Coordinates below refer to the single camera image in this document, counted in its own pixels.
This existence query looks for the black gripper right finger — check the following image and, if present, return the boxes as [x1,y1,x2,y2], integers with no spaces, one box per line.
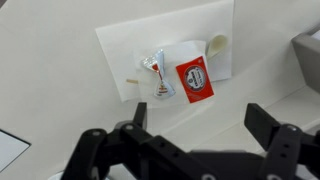
[244,103,320,180]

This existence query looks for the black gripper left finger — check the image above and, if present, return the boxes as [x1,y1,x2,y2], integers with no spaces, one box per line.
[61,102,214,180]

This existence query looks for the red sachet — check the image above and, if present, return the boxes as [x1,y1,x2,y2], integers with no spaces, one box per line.
[176,56,214,103]

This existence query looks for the silver crumpled sachet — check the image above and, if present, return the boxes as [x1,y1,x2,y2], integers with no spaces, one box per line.
[141,49,176,99]

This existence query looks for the patterned paper coffee cup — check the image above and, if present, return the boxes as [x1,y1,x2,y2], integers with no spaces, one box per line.
[134,40,209,108]

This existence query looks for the wooden stir stick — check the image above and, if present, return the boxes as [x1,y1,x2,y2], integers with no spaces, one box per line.
[126,79,139,84]

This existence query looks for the grey napkin holder box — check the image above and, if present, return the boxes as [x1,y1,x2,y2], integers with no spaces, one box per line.
[291,25,320,93]

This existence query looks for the white paper napkin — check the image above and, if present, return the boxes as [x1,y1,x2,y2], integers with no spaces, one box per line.
[96,0,234,102]

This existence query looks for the white spoon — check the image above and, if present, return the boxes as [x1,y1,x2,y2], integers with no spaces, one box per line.
[206,35,228,59]

